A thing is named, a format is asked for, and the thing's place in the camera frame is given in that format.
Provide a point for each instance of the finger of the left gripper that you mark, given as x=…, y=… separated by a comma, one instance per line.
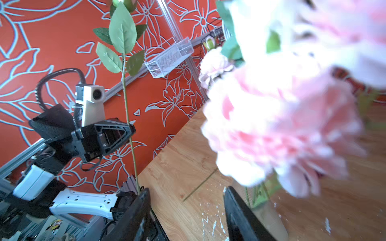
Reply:
x=103, y=138

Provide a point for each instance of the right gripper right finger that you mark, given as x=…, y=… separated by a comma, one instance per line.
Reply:
x=242, y=224

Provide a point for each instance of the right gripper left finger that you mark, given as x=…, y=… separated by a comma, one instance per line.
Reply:
x=134, y=225

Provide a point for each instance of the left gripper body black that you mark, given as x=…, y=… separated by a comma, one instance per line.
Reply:
x=63, y=141

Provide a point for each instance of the large pink peony spray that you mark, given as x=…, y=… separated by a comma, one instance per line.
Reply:
x=306, y=74

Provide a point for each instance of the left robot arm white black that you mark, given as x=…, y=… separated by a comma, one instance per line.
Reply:
x=40, y=195

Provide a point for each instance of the clear ribbed glass vase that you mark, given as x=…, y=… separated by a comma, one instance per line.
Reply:
x=258, y=199

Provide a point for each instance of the mixed flower bunch on table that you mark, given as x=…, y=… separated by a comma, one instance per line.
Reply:
x=214, y=64

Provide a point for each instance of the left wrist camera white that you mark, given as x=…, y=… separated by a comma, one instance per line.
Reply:
x=91, y=99

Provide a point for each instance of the white mesh wall basket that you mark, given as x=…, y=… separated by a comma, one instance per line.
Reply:
x=161, y=64

